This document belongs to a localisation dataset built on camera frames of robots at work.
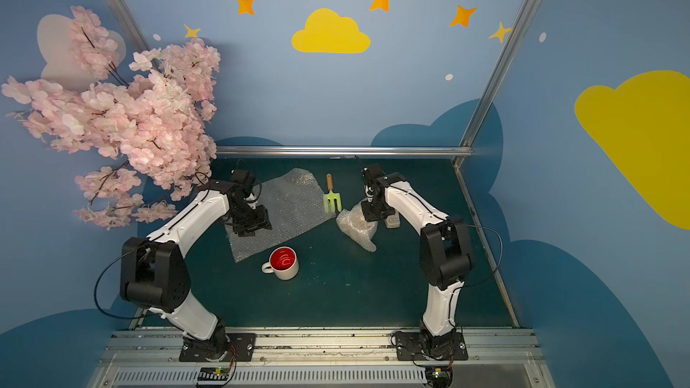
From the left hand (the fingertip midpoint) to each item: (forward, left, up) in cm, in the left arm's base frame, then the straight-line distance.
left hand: (265, 225), depth 88 cm
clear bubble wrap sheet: (+16, -6, -11) cm, 20 cm away
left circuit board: (-40, +9, -13) cm, 43 cm away
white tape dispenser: (+9, -45, -9) cm, 46 cm away
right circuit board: (-39, -54, -13) cm, 68 cm away
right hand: (+7, -38, -2) cm, 39 cm away
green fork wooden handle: (+20, -20, -10) cm, 30 cm away
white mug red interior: (-10, -6, -8) cm, 14 cm away
